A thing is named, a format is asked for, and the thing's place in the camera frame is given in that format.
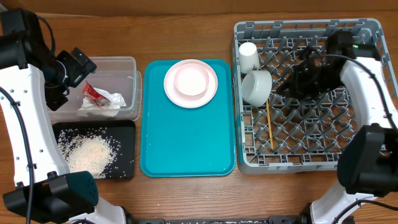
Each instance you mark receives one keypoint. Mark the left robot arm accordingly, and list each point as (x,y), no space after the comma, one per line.
(34,81)

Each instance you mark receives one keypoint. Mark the black plastic tray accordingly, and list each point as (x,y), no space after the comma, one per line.
(124,140)

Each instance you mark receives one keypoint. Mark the pink bowl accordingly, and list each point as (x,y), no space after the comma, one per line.
(191,79)

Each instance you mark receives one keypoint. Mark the teal serving tray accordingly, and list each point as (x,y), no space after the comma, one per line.
(182,142)

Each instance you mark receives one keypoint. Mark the wooden chopstick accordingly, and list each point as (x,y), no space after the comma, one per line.
(269,124)

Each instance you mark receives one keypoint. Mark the red foil snack wrapper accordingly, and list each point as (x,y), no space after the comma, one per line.
(94,96)

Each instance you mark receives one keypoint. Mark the white rice leftovers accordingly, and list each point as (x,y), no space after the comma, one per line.
(88,154)

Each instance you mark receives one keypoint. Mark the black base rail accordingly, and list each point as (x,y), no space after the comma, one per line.
(278,219)

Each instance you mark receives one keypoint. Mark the white napkin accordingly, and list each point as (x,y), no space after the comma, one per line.
(116,101)

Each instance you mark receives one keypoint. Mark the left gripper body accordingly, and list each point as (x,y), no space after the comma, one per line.
(76,71)

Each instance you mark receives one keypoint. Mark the clear plastic bin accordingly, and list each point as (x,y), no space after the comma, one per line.
(114,75)

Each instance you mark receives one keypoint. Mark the pale green cup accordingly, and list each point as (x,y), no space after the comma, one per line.
(248,57)

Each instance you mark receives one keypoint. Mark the grey dishwasher rack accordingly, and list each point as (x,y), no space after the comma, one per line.
(307,135)

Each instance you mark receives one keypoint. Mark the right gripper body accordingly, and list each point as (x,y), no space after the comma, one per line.
(311,81)

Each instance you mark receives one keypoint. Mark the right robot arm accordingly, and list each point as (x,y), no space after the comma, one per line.
(367,169)

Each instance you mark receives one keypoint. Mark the pink plate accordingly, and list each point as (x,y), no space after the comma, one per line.
(190,101)

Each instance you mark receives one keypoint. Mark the grey bowl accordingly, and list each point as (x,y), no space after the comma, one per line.
(256,87)

